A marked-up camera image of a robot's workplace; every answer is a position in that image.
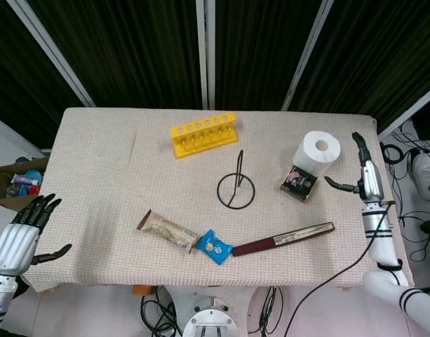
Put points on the pink woven tablecloth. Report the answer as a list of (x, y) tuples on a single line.
[(214, 196)]

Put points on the blue cookie packet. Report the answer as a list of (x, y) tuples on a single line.
[(213, 246)]

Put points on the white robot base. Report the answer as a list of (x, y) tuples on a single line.
[(210, 317)]

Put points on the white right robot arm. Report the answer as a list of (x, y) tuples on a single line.
[(393, 267)]

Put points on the dark square snack packet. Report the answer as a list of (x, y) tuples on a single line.
[(299, 184)]

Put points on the beige snack bar wrapper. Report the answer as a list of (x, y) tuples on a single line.
[(167, 231)]

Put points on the white tube in box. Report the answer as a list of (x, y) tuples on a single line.
[(25, 180)]

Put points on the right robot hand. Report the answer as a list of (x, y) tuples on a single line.
[(367, 175)]

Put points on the white shoe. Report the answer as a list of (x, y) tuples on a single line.
[(422, 175)]

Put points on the white toilet paper roll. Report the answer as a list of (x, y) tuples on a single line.
[(318, 151)]

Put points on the cardboard box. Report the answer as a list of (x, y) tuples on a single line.
[(14, 184)]

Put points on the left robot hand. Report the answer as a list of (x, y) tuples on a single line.
[(21, 235)]

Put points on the yellow test tube rack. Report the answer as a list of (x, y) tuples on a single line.
[(202, 135)]

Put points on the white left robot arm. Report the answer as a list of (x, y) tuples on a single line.
[(0, 302)]

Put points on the maroon and silver bar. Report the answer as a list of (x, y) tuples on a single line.
[(283, 238)]

